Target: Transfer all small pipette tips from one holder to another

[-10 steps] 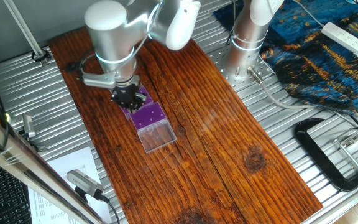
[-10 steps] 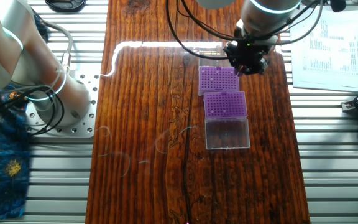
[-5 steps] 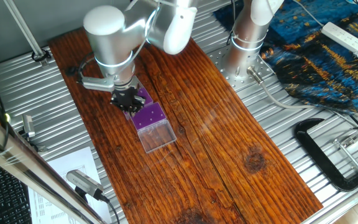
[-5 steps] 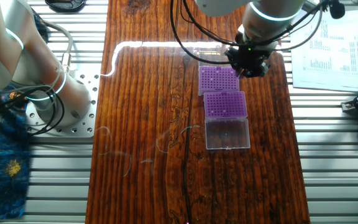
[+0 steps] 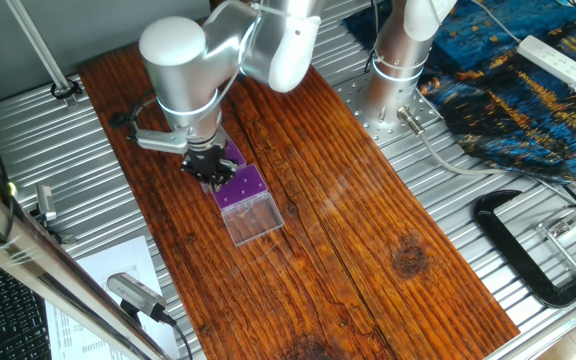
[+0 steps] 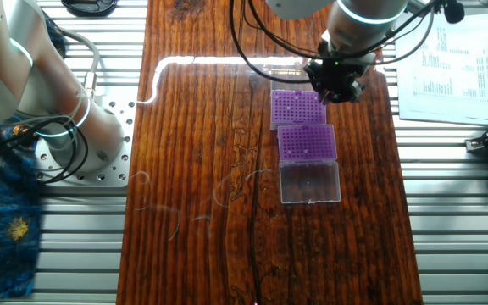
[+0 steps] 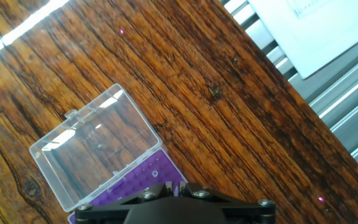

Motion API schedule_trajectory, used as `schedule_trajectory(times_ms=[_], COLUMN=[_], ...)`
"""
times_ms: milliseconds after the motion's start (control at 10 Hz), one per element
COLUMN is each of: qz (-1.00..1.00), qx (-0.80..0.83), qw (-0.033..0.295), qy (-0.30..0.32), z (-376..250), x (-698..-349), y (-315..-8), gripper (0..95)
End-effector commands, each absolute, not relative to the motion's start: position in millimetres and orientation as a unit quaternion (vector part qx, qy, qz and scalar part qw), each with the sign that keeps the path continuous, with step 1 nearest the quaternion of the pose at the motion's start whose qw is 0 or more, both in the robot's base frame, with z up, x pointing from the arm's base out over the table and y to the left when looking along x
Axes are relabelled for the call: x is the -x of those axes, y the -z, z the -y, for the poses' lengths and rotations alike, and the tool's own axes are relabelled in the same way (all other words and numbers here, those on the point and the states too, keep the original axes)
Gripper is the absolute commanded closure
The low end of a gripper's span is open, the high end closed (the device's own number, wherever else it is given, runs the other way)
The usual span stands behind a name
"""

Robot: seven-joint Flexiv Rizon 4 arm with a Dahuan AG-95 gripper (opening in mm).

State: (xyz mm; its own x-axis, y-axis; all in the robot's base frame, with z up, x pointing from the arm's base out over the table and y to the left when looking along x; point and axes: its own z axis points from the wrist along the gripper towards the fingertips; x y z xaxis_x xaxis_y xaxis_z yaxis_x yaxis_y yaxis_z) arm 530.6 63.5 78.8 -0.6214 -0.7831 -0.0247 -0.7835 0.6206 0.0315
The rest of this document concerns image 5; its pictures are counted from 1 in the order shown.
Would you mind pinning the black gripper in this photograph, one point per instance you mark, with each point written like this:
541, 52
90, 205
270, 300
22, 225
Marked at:
210, 165

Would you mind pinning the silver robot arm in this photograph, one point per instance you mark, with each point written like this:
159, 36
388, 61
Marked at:
178, 75

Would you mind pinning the purple pipette tip box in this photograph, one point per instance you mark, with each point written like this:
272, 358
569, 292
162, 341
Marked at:
235, 155
253, 177

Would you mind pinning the brown wooden board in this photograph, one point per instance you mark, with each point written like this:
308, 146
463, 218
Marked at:
318, 250

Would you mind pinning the white printed paper sheet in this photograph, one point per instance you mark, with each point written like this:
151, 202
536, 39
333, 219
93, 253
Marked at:
93, 320

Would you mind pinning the silver metal beam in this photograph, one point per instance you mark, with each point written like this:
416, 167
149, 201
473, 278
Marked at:
28, 250

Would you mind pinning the thin aluminium pole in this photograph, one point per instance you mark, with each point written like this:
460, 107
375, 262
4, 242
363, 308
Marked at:
38, 45

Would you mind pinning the black keyboard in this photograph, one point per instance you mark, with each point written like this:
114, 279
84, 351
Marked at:
8, 320

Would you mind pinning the blue patterned cloth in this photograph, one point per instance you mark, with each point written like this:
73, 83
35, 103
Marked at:
508, 110

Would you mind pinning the black C-clamp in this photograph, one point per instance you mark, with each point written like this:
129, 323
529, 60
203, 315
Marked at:
513, 250

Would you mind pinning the white power strip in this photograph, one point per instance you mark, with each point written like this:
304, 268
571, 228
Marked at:
550, 59

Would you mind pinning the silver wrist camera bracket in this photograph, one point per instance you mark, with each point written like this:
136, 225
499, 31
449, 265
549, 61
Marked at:
160, 141

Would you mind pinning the large silver camera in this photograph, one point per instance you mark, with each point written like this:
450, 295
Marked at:
135, 295

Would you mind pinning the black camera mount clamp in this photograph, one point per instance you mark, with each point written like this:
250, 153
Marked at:
63, 237

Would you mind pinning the small silver camera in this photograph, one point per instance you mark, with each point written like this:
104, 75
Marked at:
45, 200

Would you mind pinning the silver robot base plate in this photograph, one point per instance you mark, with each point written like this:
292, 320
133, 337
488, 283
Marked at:
383, 132

